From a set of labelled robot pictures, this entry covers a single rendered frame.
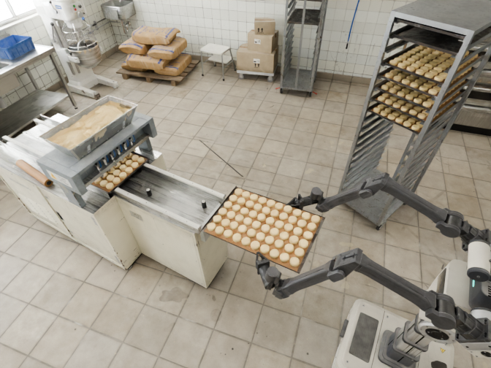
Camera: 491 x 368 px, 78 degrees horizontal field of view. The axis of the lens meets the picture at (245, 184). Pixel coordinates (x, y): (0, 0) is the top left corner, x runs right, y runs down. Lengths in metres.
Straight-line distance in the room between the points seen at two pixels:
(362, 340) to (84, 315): 2.07
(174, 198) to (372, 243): 1.87
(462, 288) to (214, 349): 1.65
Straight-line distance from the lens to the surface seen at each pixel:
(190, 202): 2.13
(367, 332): 2.40
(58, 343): 2.90
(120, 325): 2.75
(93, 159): 2.13
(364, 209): 3.14
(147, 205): 2.10
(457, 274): 1.66
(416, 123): 2.53
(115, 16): 6.30
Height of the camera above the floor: 2.41
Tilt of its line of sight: 45 degrees down
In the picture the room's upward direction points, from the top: 1 degrees counter-clockwise
